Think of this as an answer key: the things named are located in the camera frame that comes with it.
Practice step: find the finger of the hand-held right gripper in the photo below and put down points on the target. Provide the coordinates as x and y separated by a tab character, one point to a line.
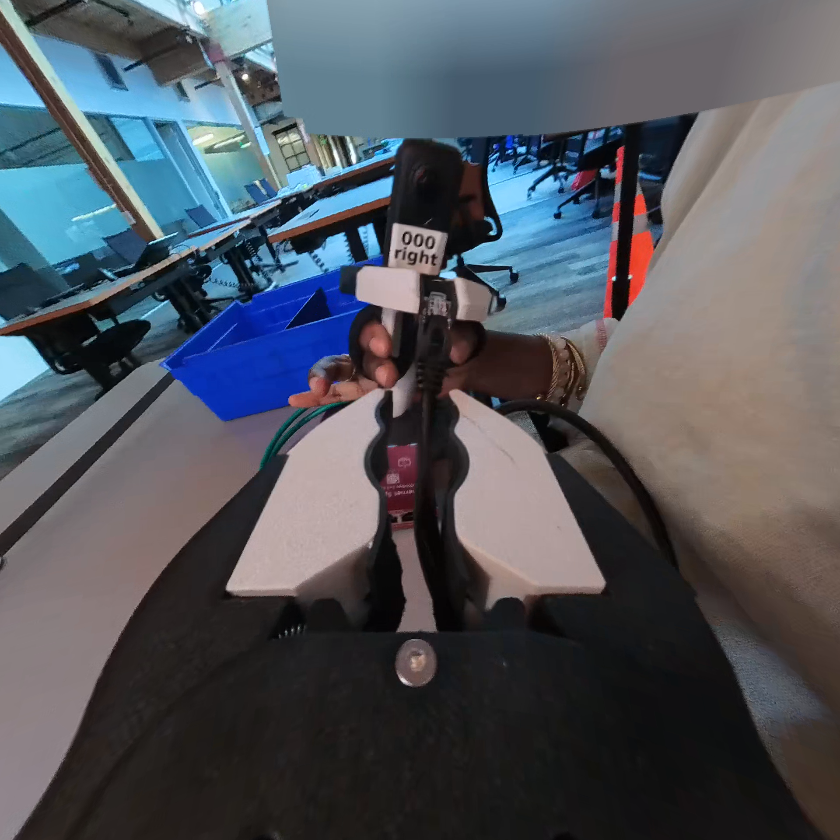
387	289
472	302

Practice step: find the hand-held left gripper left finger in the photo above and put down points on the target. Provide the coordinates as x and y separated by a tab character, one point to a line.
308	518

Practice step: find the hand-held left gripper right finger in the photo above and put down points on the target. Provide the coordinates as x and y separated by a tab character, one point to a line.
518	518

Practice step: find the red port box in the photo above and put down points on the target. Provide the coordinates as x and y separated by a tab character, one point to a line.
401	472

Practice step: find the person's right forearm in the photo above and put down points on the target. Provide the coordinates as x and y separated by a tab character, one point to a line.
689	295

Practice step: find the person's right hand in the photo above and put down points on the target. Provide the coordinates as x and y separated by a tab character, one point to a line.
512	367

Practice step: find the black office chair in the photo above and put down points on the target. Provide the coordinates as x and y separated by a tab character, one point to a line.
476	229
558	164
111	338

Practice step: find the wooden top desk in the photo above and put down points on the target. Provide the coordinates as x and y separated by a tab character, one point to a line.
229	229
328	213
85	298

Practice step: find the blue plastic bin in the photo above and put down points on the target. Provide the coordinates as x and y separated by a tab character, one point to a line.
249	367

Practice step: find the black pole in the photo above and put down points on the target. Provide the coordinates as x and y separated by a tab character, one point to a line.
628	216

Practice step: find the orange traffic cone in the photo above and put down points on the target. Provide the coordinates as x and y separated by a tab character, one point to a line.
647	249

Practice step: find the person's cream clothing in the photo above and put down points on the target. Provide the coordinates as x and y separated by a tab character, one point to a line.
787	656

